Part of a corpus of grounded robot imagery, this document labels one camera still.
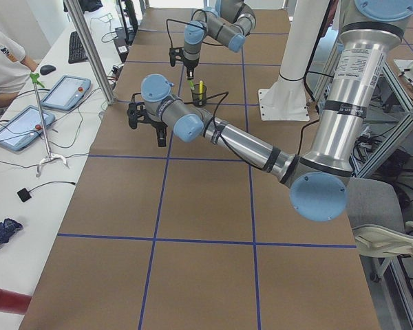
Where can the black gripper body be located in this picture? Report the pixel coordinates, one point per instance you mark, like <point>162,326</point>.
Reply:
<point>155,122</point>
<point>190,66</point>

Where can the yellow highlighter pen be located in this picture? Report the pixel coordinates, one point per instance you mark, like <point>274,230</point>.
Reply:
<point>201,93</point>

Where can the green highlighter pen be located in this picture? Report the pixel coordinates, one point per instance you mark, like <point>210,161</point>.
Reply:
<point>191,85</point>

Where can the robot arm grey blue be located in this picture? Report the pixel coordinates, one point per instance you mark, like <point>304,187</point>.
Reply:
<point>318,179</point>

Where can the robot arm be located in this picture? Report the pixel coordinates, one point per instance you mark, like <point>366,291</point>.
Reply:
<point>227,22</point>

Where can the black mesh pen cup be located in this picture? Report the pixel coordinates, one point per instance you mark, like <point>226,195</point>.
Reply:
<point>194,95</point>

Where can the teach pendant tablet far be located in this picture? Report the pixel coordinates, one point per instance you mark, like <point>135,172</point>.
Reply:
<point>66,93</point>

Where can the teach pendant tablet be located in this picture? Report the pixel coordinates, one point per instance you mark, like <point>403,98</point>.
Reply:
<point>66,93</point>
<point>22,130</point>

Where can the black keyboard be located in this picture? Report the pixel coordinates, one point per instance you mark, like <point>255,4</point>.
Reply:
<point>76,51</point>

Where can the black computer mouse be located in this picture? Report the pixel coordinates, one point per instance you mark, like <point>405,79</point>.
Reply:
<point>46,69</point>

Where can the teach pendant tablet near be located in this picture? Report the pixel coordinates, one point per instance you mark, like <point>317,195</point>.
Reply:
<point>22,130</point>

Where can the person in white shirt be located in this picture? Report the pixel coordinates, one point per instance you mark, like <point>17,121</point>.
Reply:
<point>15,69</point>

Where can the small black square device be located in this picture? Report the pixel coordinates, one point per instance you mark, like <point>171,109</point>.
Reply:
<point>24,194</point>

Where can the folded blue umbrella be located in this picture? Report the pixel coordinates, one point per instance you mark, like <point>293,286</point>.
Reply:
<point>8,227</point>

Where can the grey office chair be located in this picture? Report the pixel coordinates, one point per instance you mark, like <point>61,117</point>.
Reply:
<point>377,223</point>

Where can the red cylinder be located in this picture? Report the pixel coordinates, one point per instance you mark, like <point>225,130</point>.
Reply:
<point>13,302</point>

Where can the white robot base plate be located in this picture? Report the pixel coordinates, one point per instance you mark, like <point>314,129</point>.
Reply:
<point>283,105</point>

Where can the green handled reacher grabber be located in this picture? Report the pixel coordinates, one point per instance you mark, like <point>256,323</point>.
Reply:
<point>50,155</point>

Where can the aluminium frame post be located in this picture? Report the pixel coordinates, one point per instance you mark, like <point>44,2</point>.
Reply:
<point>78,19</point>

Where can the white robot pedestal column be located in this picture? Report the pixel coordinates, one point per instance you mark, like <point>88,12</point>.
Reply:
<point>308,19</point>

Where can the aluminium frame rack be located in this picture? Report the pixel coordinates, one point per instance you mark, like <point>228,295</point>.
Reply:
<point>390,120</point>

